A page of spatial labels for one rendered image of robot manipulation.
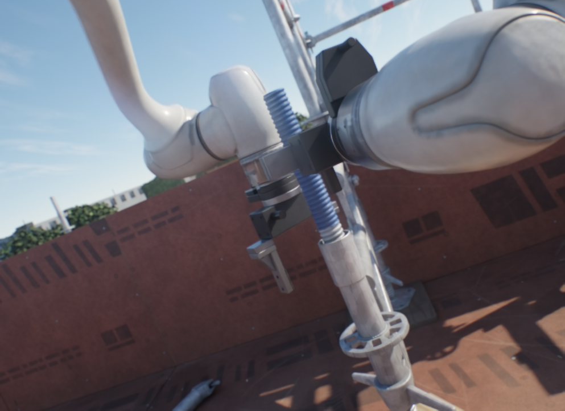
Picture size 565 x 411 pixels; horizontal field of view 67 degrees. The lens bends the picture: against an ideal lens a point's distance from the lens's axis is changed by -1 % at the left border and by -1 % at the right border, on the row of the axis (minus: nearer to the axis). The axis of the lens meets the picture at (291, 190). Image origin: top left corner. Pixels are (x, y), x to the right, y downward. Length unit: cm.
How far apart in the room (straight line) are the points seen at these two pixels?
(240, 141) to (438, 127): 50
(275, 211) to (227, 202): 97
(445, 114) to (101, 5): 49
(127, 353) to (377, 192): 127
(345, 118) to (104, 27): 38
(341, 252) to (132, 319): 143
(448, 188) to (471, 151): 138
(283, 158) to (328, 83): 11
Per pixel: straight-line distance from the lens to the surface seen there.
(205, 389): 161
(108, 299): 203
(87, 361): 222
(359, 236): 111
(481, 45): 27
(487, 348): 130
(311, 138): 46
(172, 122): 80
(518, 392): 114
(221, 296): 183
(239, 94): 74
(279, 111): 68
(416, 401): 82
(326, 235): 71
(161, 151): 81
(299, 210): 78
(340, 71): 45
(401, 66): 32
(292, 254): 170
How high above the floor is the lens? 70
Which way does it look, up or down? 6 degrees down
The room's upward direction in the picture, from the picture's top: 23 degrees counter-clockwise
